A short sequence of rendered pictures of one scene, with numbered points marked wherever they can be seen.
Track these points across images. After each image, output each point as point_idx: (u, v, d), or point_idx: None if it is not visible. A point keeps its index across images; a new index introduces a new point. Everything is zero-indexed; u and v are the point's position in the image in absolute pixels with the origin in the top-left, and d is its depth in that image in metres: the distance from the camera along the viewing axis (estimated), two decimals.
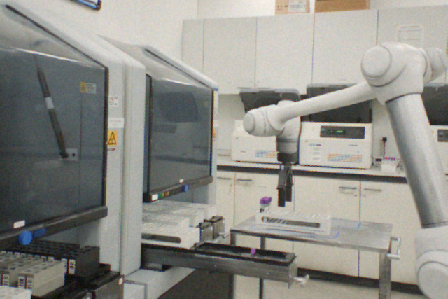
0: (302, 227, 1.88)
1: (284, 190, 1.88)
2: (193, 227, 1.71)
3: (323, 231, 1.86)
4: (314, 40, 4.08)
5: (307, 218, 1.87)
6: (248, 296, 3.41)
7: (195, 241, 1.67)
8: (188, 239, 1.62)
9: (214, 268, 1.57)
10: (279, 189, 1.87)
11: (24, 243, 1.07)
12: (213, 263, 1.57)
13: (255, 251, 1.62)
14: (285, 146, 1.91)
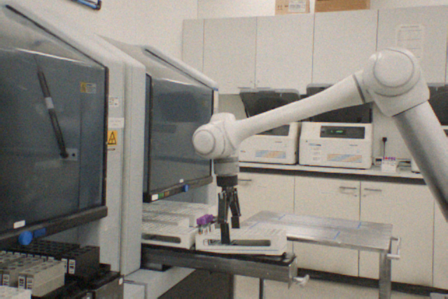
0: (250, 248, 1.54)
1: (227, 224, 1.56)
2: (193, 227, 1.71)
3: (275, 250, 1.52)
4: (314, 40, 4.08)
5: (255, 236, 1.54)
6: (248, 296, 3.41)
7: (195, 241, 1.67)
8: (188, 239, 1.62)
9: (214, 268, 1.57)
10: (220, 223, 1.55)
11: (24, 243, 1.07)
12: (213, 263, 1.57)
13: None
14: (223, 168, 1.58)
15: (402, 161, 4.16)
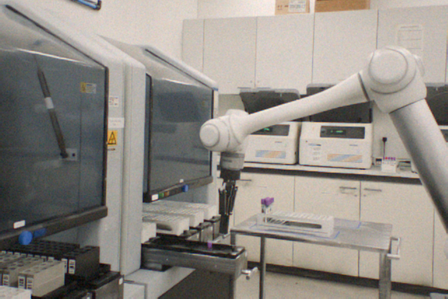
0: (304, 229, 1.86)
1: None
2: (150, 223, 1.77)
3: (325, 232, 1.83)
4: (314, 40, 4.08)
5: (309, 219, 1.85)
6: (248, 296, 3.41)
7: (151, 236, 1.73)
8: (143, 234, 1.68)
9: (166, 261, 1.62)
10: (229, 213, 1.73)
11: (24, 243, 1.07)
12: (164, 257, 1.63)
13: (211, 244, 1.69)
14: None
15: (402, 161, 4.16)
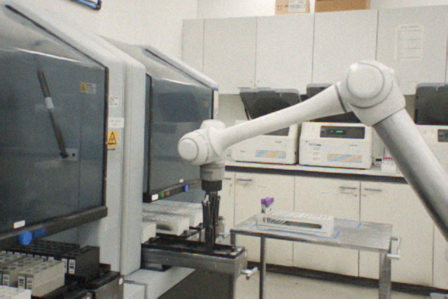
0: (304, 229, 1.86)
1: None
2: (150, 223, 1.77)
3: (325, 232, 1.83)
4: (314, 40, 4.08)
5: (309, 219, 1.85)
6: (248, 296, 3.41)
7: (150, 236, 1.73)
8: (142, 234, 1.68)
9: (166, 261, 1.62)
10: (215, 224, 1.72)
11: (24, 243, 1.07)
12: (164, 257, 1.63)
13: None
14: None
15: None
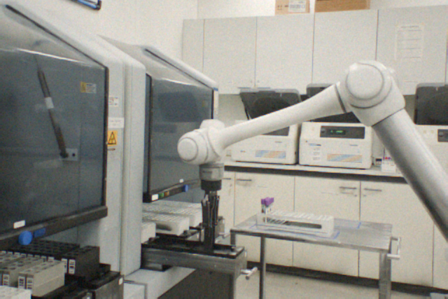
0: (304, 229, 1.86)
1: None
2: (149, 223, 1.77)
3: (325, 232, 1.83)
4: (314, 40, 4.08)
5: (309, 219, 1.85)
6: (248, 296, 3.41)
7: (150, 236, 1.73)
8: (142, 234, 1.68)
9: (166, 261, 1.62)
10: (214, 223, 1.72)
11: (24, 243, 1.07)
12: (164, 257, 1.63)
13: None
14: None
15: None
